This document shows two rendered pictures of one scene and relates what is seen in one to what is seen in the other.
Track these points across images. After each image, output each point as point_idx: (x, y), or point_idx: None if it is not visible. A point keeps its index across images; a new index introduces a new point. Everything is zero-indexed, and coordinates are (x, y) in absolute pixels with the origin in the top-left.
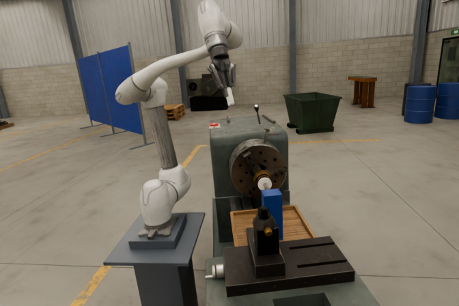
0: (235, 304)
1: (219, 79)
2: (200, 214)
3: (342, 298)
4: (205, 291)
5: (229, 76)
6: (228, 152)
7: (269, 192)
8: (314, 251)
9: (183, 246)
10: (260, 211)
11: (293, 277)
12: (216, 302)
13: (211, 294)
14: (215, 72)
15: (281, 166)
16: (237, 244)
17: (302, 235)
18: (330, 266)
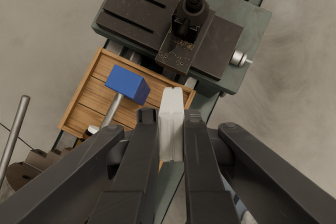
0: (237, 21)
1: (245, 149)
2: None
3: None
4: (255, 50)
5: (122, 165)
6: None
7: (127, 81)
8: (131, 13)
9: (226, 189)
10: None
11: None
12: (251, 33)
13: (252, 44)
14: (309, 200)
15: (23, 167)
16: (188, 99)
17: (103, 71)
18: None
